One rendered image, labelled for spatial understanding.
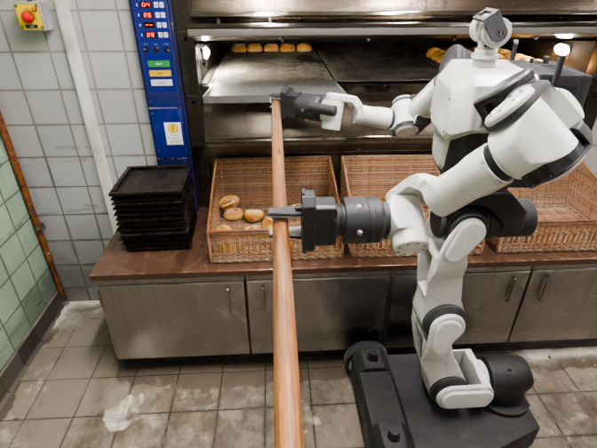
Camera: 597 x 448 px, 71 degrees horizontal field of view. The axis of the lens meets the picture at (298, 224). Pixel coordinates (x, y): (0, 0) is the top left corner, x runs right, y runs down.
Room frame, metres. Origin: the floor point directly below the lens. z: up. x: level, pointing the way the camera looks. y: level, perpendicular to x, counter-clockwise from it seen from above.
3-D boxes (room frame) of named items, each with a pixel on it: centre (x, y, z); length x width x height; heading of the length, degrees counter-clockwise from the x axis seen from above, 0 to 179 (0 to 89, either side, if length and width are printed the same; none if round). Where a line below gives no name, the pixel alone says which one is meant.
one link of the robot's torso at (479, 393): (1.09, -0.60, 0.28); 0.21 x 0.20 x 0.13; 93
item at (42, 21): (1.83, 1.03, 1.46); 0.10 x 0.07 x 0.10; 93
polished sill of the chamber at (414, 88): (1.98, -0.46, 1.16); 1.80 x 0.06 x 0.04; 93
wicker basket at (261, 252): (1.66, 0.10, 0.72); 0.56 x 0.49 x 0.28; 94
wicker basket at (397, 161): (1.69, -0.49, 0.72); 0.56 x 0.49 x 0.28; 92
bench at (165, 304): (1.66, -0.37, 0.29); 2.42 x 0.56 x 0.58; 93
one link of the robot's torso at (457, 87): (1.08, -0.51, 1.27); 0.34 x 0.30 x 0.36; 175
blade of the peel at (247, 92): (1.81, 0.10, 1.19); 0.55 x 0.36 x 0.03; 93
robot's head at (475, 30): (1.09, -0.45, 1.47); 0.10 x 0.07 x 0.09; 175
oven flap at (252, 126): (1.96, -0.46, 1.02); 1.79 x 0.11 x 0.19; 93
